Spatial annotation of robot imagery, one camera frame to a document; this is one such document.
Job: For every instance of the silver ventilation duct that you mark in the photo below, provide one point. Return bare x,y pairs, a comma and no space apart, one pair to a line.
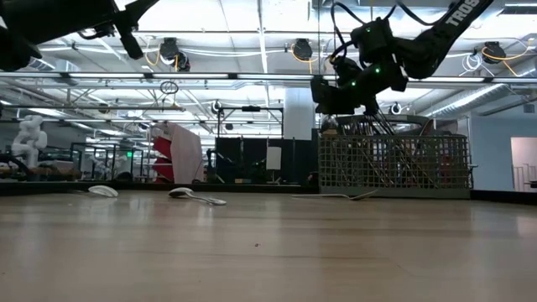
482,97
46,65

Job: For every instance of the grey mesh cutlery basket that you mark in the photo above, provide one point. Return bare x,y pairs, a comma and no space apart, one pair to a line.
419,168

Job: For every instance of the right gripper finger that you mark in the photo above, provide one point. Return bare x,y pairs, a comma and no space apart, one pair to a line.
370,107
333,98

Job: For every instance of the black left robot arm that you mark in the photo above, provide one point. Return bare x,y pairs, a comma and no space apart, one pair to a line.
42,17

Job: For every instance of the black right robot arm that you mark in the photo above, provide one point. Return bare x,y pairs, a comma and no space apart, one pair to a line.
432,40

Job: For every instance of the silver table knife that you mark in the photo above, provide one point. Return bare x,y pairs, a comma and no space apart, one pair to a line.
382,123

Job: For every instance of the white rectangular sign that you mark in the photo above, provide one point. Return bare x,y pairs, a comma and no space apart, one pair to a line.
274,158

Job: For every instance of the red and white board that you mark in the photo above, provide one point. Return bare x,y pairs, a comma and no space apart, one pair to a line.
184,151

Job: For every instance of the black metal frame rack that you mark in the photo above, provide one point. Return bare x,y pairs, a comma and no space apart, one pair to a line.
105,144

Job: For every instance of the black gantry frame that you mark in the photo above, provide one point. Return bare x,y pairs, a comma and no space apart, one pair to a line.
251,108

